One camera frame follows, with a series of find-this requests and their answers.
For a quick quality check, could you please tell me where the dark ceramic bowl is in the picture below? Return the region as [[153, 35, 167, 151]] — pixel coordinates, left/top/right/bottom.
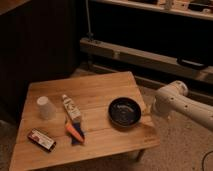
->
[[108, 97, 142, 127]]

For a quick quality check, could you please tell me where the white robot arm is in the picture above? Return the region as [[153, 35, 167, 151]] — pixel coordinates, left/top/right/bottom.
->
[[151, 80, 213, 132]]

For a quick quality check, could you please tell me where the white tube with label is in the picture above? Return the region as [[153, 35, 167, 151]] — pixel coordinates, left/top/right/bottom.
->
[[62, 94, 82, 123]]

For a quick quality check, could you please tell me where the wooden low table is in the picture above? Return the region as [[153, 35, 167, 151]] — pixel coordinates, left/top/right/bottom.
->
[[9, 72, 160, 171]]

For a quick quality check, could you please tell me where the metal vertical pole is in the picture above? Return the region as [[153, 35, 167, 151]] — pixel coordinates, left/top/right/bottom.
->
[[85, 0, 93, 41]]

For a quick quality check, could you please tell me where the red and black box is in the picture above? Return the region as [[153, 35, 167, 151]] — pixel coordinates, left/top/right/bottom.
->
[[27, 129, 56, 152]]

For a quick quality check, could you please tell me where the long beige case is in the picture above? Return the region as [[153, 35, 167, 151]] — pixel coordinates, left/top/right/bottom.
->
[[80, 38, 213, 84]]

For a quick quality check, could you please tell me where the wooden shelf with items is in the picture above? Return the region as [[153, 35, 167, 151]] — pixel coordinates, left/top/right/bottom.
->
[[92, 0, 213, 21]]

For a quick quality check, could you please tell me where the black cable on floor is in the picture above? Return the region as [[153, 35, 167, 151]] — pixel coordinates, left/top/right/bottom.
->
[[201, 149, 213, 171]]

